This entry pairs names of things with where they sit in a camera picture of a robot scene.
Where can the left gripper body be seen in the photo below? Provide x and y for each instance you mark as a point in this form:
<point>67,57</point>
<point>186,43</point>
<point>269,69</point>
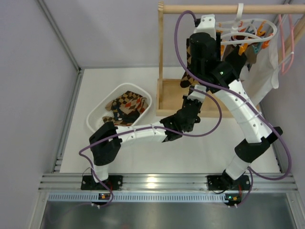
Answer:
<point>188,79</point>

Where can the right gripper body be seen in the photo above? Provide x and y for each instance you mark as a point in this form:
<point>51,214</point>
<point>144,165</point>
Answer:
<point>238,59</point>

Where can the black sock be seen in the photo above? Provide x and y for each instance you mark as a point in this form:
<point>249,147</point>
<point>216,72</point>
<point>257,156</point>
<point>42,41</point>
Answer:
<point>236,60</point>

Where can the white clip sock hanger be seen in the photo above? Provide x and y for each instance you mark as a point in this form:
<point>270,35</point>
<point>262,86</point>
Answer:
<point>243,33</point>

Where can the tan brown sock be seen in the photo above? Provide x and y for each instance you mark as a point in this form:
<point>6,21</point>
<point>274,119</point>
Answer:
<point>227,51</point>

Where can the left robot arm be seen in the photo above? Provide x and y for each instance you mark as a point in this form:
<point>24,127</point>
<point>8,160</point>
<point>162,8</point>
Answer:
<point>167,129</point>

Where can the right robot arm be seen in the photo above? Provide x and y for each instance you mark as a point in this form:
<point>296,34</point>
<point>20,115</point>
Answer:
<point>258,137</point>

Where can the argyle socks in basket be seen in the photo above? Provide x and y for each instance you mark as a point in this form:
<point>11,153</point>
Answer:
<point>126,109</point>

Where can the pink clothes hanger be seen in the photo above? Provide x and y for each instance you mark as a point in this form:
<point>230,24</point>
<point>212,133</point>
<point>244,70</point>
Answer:
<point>288,45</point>

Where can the wooden clothes rack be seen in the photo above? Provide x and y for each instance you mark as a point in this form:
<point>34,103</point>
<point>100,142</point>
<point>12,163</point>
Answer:
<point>169,92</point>

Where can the brown argyle sock left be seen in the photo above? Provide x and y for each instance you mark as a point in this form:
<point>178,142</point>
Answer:
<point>186,79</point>

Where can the white cloth garment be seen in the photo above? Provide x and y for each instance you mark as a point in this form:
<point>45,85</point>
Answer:
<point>263,75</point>

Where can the white plastic laundry basket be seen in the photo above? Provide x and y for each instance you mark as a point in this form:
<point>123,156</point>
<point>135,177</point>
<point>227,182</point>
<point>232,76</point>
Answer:
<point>94,118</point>

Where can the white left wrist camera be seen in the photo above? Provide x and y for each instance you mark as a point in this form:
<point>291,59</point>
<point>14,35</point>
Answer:
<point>197,92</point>

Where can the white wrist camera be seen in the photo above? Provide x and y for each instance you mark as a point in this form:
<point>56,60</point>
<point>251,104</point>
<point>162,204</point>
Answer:
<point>206,24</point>
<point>197,92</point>

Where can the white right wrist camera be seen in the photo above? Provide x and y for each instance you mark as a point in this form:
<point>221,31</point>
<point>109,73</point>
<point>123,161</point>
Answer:
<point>206,24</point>

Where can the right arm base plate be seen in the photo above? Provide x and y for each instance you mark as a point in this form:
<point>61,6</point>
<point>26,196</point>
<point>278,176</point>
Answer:
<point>215,182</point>

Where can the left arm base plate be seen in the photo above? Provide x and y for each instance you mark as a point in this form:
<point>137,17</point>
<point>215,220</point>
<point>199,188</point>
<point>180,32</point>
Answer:
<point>114,182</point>

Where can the aluminium mounting rail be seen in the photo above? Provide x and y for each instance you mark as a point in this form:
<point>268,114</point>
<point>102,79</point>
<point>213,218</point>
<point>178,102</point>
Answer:
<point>165,188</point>

